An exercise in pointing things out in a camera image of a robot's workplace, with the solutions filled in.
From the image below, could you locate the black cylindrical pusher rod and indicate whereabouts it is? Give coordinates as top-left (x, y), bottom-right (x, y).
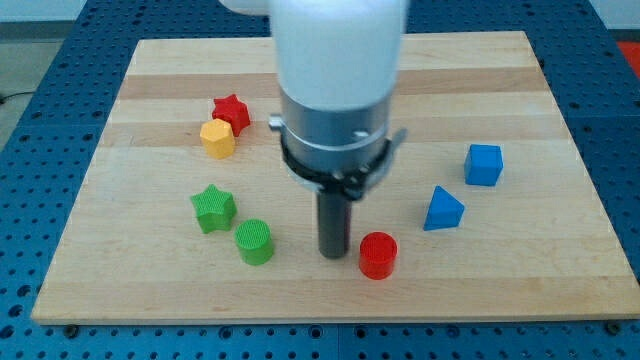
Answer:
top-left (316, 193), bottom-right (351, 259)

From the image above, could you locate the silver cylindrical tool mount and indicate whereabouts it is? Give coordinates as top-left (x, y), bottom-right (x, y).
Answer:
top-left (269, 93), bottom-right (407, 201)

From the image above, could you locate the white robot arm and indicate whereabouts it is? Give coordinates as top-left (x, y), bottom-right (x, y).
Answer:
top-left (221, 0), bottom-right (409, 259)

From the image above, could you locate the red star block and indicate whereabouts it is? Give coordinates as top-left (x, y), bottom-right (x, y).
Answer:
top-left (212, 94), bottom-right (251, 137)

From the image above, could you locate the green star block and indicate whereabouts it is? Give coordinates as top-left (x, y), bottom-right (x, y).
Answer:
top-left (190, 184), bottom-right (237, 234)

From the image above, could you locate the yellow hexagon block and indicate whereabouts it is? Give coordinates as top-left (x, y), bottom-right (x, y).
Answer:
top-left (200, 119), bottom-right (235, 159)

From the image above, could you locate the red cylinder block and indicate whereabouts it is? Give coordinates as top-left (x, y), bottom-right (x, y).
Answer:
top-left (359, 232), bottom-right (398, 280)

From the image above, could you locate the green cylinder block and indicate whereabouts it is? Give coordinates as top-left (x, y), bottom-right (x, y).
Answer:
top-left (234, 219), bottom-right (274, 266)

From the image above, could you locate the blue triangular prism block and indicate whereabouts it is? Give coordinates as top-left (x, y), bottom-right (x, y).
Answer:
top-left (423, 185), bottom-right (465, 231)

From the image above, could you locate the blue cube block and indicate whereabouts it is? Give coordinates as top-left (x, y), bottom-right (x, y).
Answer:
top-left (464, 144), bottom-right (504, 187)

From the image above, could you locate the wooden board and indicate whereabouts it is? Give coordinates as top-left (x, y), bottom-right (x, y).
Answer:
top-left (32, 31), bottom-right (639, 325)

